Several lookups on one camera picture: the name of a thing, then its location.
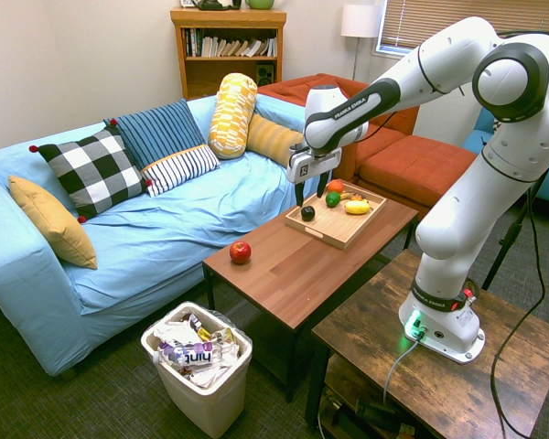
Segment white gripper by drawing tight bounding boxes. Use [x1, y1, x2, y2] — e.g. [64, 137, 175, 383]
[286, 145, 342, 209]

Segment red apple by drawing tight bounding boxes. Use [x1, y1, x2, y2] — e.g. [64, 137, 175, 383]
[229, 241, 253, 265]

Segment light wooden tray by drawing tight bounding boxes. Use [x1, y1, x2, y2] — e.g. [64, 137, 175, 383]
[284, 179, 389, 252]

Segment mustard striped pillow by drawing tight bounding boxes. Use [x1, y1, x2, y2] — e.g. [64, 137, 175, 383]
[245, 112, 305, 166]

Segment reddish wooden coffee table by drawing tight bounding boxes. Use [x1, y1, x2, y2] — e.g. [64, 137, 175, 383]
[202, 187, 420, 403]

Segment orange sofa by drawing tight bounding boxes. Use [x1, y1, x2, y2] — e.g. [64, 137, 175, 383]
[257, 72, 420, 184]

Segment yellow patterned bolster pillow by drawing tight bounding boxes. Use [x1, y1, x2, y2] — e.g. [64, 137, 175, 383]
[207, 72, 259, 160]

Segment orange ottoman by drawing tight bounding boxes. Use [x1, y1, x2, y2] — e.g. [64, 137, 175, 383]
[356, 134, 479, 220]

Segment white navy striped pillow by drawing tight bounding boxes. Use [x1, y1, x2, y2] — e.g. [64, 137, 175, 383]
[140, 144, 221, 198]

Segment wooden bookshelf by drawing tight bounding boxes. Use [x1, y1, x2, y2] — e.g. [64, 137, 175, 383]
[169, 7, 288, 101]

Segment light blue sofa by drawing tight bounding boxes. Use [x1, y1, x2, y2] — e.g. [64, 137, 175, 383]
[0, 94, 312, 383]

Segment blue striped pillow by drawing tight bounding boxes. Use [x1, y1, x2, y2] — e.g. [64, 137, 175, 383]
[102, 98, 208, 171]

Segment row of books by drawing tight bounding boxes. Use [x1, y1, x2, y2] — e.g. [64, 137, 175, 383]
[184, 27, 279, 59]

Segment white floor lamp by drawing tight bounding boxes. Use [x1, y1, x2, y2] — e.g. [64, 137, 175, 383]
[340, 4, 379, 81]

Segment black tripod stand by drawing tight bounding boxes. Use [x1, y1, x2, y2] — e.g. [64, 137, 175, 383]
[481, 166, 549, 292]

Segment crumpled hint plastic wrapper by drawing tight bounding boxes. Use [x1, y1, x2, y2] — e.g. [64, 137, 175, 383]
[157, 340, 225, 371]

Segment black white shelf ornament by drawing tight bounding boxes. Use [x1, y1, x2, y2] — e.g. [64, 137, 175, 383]
[180, 0, 242, 11]

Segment wooden window blinds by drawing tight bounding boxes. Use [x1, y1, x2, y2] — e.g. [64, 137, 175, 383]
[377, 0, 549, 57]

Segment black white checkered pillow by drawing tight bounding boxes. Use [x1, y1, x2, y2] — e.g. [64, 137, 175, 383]
[28, 119, 153, 225]

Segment black power strip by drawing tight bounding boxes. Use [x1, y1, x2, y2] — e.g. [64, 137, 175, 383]
[318, 392, 417, 439]

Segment white trash bin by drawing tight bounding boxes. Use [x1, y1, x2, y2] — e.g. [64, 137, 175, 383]
[140, 300, 253, 427]

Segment rustic dark wooden side table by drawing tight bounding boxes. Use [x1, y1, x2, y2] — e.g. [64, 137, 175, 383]
[304, 249, 549, 439]

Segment plain mustard pillow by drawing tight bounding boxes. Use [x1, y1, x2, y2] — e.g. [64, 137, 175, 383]
[7, 175, 99, 271]

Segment grey cable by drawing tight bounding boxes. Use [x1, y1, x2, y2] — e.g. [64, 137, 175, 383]
[382, 336, 423, 406]

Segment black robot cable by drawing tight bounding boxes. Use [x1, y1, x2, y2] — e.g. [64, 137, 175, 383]
[489, 182, 549, 439]

